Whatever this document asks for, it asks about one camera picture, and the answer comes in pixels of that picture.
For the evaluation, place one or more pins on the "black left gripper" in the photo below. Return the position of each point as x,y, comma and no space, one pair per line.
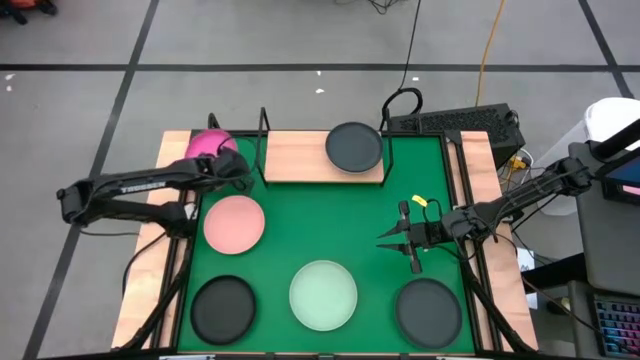
231,169

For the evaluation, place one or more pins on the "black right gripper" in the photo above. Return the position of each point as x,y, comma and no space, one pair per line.
430,232

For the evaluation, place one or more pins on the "magenta bowl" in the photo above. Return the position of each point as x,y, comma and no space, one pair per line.
207,140

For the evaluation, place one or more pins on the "grey plate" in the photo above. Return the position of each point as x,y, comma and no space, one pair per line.
354,147
428,313

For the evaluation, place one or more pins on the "black plate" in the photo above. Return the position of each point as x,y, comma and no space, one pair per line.
223,310

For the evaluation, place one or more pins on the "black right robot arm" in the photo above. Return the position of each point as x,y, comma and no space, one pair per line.
525,197

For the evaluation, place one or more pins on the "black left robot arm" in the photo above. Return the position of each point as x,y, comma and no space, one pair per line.
145,180

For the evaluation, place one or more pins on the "yellow tag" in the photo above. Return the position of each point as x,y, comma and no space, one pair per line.
420,200

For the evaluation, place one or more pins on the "salmon pink plate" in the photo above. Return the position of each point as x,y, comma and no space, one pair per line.
234,225

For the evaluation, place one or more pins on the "green table mat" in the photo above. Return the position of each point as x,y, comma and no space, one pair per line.
325,220

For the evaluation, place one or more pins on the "mint green plate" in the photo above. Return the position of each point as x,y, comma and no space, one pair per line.
323,295

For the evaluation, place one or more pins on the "black perforated computer case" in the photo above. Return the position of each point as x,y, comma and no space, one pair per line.
450,122

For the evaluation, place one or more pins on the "yellow plug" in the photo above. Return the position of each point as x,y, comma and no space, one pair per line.
517,163

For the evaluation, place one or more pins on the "grey cabinet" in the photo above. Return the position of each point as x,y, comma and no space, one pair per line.
610,240

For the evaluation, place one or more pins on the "monitor screen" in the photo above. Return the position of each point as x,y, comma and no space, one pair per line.
627,177

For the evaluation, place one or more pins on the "backlit keyboard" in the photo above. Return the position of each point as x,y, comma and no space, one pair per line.
620,327

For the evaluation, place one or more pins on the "white plastic bin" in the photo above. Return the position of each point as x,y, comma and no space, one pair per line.
610,117

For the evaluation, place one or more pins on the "orange vacuum cleaner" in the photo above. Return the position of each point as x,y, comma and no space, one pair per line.
25,5

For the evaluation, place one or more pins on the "wooden shelf with black frame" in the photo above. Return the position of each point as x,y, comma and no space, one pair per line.
300,157

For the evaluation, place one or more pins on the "black aluminium table frame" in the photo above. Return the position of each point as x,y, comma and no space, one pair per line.
452,136

